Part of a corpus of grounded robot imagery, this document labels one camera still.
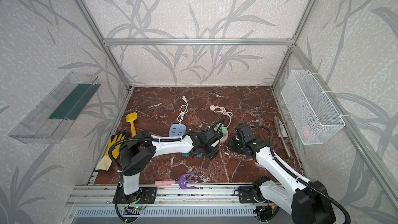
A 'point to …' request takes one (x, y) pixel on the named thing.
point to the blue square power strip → (178, 130)
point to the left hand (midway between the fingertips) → (216, 148)
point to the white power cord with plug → (184, 109)
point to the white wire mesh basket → (314, 116)
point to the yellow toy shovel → (130, 118)
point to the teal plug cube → (185, 154)
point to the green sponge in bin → (75, 104)
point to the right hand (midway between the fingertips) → (229, 140)
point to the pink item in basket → (307, 132)
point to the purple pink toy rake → (182, 182)
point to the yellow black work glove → (107, 161)
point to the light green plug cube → (224, 129)
